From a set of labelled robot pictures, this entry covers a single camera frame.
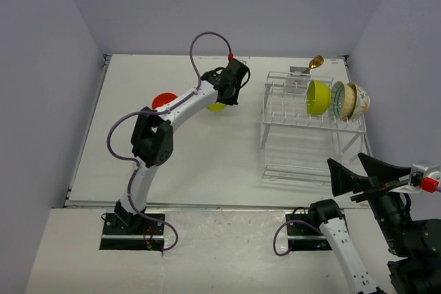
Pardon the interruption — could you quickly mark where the white wire dish rack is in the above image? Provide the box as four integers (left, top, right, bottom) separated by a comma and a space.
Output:
260, 72, 367, 183

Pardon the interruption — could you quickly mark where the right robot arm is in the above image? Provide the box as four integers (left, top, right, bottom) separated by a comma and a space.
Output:
307, 153, 440, 293

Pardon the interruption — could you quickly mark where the gold spoon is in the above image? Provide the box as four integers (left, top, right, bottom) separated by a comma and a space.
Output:
301, 55, 325, 74

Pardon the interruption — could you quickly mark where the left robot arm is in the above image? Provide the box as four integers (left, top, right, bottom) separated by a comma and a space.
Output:
108, 59, 251, 234

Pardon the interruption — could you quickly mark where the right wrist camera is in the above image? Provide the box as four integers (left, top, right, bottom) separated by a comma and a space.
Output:
391, 160, 440, 193

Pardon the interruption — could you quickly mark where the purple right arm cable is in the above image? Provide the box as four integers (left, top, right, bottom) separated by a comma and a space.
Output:
272, 220, 323, 257

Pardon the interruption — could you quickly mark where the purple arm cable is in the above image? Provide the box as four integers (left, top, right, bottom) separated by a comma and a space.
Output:
106, 31, 235, 251
272, 220, 323, 257

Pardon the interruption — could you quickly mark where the yellow floral white bowl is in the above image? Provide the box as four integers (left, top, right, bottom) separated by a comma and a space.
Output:
348, 82, 370, 120

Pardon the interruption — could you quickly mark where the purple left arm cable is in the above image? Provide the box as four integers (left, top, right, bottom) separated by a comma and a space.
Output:
106, 31, 235, 251

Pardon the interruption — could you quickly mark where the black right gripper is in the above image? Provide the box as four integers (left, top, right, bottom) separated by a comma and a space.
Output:
327, 149, 413, 252

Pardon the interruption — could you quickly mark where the orange bowl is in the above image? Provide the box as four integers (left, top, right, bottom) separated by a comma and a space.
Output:
152, 92, 177, 109
152, 99, 172, 109

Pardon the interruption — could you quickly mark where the teal patterned white bowl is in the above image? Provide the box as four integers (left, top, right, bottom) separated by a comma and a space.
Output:
328, 81, 356, 120

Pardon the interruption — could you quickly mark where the green bowl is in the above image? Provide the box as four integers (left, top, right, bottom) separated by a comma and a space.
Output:
207, 103, 227, 112
306, 80, 331, 116

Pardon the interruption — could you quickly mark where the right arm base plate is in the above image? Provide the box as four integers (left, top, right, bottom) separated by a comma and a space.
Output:
285, 207, 331, 251

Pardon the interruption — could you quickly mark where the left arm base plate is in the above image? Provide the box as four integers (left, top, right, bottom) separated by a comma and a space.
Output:
99, 213, 165, 251

